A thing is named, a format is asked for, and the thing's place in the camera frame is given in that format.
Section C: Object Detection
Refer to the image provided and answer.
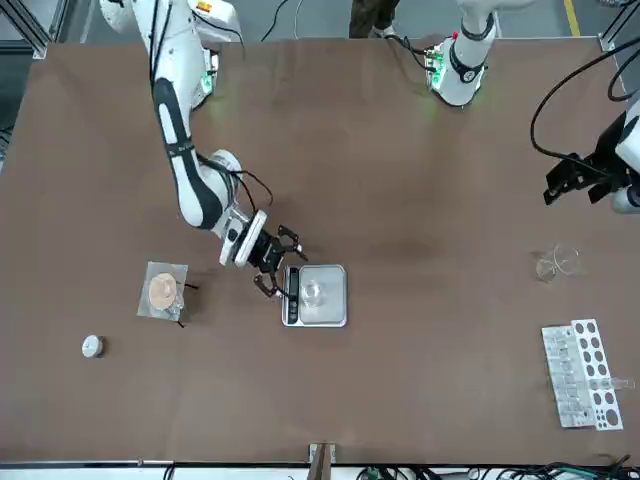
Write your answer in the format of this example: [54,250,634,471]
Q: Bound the white test tube rack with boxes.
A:
[540,317,626,432]

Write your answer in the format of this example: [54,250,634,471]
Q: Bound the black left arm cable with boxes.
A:
[529,35,640,162]

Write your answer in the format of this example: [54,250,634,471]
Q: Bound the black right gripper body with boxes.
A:
[246,228,287,275]

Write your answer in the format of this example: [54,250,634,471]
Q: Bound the small white lamp cap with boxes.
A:
[80,334,107,359]

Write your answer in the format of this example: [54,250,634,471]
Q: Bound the glass test tube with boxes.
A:
[590,377,637,392]

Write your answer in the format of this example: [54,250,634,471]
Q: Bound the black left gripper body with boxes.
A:
[592,112,633,190]

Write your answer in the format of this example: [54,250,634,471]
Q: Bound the aluminium frame post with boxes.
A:
[0,0,69,60]
[598,0,640,52]
[307,441,338,480]

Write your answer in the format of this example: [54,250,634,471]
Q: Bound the person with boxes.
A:
[347,0,402,40]

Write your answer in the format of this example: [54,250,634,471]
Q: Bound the silver digital balance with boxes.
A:
[281,263,348,329]

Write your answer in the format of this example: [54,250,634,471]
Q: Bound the small glass beaker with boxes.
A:
[301,278,330,310]

